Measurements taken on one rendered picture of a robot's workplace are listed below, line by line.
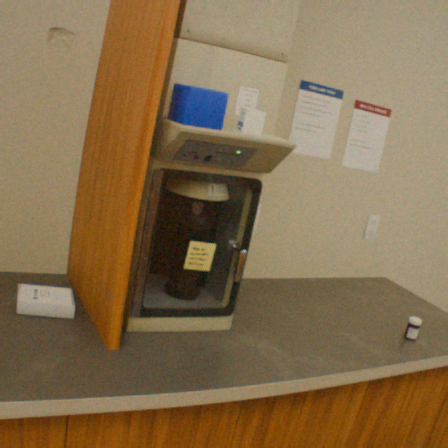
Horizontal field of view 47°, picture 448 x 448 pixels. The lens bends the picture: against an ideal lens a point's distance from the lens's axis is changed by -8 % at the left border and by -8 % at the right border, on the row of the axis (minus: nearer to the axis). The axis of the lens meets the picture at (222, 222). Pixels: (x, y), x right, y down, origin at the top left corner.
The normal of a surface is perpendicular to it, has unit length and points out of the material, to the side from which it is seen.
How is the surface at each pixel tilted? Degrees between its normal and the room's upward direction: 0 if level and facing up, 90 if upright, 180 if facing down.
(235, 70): 90
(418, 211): 90
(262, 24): 90
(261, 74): 90
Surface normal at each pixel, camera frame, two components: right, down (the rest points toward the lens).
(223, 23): 0.45, 0.30
